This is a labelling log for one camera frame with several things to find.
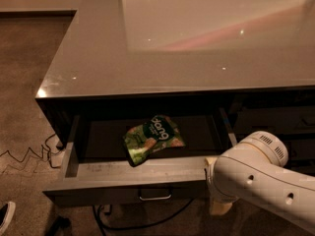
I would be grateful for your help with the green snack bag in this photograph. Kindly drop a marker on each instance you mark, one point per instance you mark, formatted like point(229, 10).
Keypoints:
point(157, 134)

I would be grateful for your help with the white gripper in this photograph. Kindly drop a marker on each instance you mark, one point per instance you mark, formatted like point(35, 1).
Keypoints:
point(219, 191)

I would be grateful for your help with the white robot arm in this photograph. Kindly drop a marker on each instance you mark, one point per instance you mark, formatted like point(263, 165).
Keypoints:
point(253, 170)

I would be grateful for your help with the dark cabinet with glossy top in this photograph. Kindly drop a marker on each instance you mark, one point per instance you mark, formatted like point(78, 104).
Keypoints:
point(135, 59)

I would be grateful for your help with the black and white shoe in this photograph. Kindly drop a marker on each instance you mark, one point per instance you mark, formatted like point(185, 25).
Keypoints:
point(6, 215)

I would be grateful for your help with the drawer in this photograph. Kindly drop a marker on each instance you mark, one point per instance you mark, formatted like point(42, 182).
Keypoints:
point(95, 170)
point(301, 156)
point(278, 121)

